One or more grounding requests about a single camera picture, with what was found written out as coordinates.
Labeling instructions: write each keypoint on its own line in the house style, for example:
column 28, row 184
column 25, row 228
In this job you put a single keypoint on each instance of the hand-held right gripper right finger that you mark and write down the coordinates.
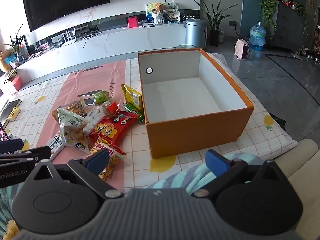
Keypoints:
column 216, row 163

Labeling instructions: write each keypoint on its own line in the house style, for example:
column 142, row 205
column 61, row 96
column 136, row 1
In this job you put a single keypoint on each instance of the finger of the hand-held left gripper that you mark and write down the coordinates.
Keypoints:
column 10, row 145
column 37, row 152

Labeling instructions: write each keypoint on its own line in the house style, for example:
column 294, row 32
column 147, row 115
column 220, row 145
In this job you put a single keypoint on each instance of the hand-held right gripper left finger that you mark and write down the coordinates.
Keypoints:
column 97, row 159

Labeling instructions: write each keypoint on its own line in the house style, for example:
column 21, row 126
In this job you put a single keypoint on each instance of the orange striped fries packet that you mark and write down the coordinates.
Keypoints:
column 110, row 152

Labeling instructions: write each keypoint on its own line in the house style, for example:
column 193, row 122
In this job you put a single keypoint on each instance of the white black-lettered snack packet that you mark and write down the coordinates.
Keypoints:
column 56, row 145

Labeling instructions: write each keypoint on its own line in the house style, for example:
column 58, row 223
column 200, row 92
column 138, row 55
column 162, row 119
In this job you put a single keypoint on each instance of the large red snack packet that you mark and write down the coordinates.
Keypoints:
column 112, row 127

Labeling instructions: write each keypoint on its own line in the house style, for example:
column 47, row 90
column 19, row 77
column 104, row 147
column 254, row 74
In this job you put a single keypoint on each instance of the orange cardboard box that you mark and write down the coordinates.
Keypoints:
column 195, row 135

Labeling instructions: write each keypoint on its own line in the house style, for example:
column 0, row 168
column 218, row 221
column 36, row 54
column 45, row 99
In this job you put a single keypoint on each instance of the white green snack packet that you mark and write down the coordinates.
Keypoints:
column 72, row 130

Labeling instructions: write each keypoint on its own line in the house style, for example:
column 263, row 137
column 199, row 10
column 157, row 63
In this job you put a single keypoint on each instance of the clear packet of white balls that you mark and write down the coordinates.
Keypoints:
column 91, row 120

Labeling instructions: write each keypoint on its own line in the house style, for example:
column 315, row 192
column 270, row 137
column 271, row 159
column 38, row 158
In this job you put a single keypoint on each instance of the clear packet with red label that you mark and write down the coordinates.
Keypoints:
column 112, row 108

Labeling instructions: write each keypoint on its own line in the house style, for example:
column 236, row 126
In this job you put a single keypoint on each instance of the clear packet of brown nuts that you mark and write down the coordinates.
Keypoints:
column 75, row 107

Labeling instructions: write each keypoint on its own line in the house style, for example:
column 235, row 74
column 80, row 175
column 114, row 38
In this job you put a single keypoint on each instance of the green sausage packet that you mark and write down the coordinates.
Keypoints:
column 132, row 111

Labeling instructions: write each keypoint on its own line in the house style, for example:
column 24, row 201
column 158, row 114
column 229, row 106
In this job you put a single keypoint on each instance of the small green snack packet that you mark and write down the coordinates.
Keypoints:
column 100, row 97

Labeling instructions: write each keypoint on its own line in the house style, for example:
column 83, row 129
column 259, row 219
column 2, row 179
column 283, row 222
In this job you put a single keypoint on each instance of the yellow snack packet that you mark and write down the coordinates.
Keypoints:
column 132, row 96

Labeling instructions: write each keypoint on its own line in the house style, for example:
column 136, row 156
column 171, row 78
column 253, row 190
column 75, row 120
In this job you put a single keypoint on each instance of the small yellow box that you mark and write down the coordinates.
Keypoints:
column 13, row 112

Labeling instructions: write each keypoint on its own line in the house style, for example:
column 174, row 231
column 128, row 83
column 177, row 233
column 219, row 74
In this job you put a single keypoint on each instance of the black flat tray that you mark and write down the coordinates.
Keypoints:
column 10, row 103

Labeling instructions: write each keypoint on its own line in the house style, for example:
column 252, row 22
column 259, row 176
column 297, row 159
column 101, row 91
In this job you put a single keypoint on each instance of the red storage box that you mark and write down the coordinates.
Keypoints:
column 16, row 84

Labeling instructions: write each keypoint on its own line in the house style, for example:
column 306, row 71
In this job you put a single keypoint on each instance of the black plastic bag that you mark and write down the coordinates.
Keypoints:
column 278, row 121

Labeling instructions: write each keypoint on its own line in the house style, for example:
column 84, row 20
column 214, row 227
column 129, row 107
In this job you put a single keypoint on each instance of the pink printed table mat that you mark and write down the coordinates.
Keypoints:
column 75, row 85

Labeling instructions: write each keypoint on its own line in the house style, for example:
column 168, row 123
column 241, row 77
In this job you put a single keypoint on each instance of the beige sofa cushion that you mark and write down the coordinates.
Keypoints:
column 305, row 170

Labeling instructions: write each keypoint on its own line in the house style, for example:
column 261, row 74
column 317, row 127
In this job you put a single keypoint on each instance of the green leafy potted plant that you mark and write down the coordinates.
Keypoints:
column 17, row 47

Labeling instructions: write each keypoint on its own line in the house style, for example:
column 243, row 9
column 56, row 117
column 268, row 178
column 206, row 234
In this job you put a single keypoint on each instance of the white marble television console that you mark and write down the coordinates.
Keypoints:
column 112, row 45

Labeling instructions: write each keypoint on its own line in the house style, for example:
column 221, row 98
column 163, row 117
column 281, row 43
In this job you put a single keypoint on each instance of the white router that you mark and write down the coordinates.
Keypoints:
column 68, row 41

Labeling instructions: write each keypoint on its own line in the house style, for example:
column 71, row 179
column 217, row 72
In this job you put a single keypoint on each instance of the pink space heater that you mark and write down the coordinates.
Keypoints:
column 242, row 50

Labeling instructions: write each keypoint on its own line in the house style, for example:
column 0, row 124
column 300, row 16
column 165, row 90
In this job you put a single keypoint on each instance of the silver trash can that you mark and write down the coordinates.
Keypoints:
column 195, row 33

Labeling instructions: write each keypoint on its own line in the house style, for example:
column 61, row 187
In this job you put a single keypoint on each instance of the blue water jug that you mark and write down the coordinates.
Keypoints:
column 257, row 37

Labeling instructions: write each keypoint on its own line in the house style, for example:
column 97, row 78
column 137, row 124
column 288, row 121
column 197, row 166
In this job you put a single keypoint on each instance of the potted snake plant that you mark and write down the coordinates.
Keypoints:
column 214, row 22

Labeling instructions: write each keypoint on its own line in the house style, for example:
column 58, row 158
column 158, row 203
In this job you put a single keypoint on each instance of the red square box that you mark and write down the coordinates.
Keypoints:
column 132, row 22

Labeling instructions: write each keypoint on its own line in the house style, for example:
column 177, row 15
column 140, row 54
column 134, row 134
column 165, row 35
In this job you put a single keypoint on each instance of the white digital scale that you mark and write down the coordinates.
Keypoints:
column 149, row 25

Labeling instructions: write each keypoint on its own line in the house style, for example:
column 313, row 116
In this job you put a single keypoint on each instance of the white knit basket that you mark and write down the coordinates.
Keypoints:
column 158, row 18

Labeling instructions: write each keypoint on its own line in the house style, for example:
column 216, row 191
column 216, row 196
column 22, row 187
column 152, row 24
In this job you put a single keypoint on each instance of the dark grey cabinet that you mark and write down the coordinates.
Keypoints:
column 290, row 27

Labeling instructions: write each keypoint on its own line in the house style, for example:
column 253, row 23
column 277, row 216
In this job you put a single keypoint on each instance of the black curved television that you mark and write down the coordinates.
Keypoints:
column 65, row 0

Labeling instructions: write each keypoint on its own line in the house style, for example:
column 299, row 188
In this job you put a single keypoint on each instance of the green picture card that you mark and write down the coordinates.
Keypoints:
column 149, row 11

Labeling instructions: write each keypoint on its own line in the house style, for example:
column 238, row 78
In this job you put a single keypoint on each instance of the round paper fan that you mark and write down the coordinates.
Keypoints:
column 171, row 7

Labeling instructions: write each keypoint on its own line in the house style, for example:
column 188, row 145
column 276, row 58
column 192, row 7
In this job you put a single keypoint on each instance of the brown teddy bear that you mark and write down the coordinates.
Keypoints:
column 157, row 8

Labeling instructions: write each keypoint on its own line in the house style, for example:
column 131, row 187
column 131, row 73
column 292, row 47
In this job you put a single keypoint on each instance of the trailing pothos plant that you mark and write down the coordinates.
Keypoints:
column 268, row 2

